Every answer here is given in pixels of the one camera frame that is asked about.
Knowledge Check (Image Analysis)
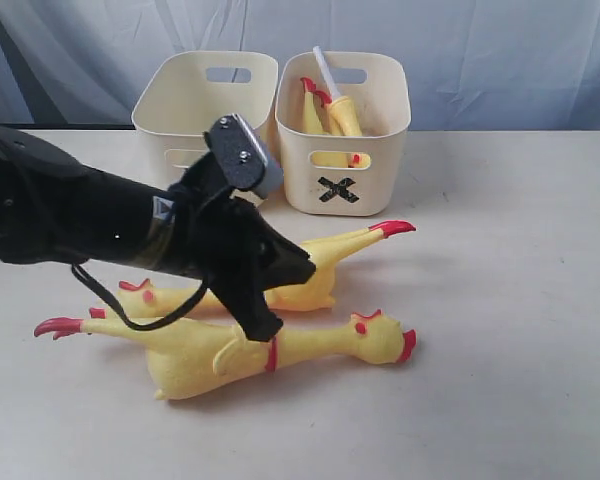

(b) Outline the yellow rubber chicken front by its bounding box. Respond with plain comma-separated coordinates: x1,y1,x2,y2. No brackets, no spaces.
33,310,417,401

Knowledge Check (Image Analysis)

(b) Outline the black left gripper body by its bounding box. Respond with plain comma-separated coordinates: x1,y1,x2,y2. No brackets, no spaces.
151,184,280,291

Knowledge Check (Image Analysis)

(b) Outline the cream bin marked O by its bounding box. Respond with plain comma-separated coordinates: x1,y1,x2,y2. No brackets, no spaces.
131,51,279,188

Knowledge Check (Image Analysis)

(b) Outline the cream bin marked X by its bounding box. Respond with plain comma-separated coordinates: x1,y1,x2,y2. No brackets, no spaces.
275,51,411,216

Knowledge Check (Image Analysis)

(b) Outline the white backdrop curtain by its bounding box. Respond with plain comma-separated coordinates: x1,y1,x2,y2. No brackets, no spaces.
0,0,600,130

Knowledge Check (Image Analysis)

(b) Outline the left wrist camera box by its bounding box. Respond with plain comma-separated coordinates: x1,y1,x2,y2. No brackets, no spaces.
205,113,284,200

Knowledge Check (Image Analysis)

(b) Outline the yellow rubber chicken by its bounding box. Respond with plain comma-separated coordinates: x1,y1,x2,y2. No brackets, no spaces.
115,220,416,319
33,310,417,401

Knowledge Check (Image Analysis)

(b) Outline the yellow chicken body headless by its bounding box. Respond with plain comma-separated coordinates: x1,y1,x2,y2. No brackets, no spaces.
300,76,331,135

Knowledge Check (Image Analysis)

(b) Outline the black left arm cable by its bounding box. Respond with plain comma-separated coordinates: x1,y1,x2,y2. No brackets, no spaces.
69,184,231,331

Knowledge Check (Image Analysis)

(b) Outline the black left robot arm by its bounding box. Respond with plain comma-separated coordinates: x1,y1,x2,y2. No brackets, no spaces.
0,114,315,342

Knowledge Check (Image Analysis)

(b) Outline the yellow rubber chicken middle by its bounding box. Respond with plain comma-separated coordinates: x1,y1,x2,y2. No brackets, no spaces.
115,220,416,319

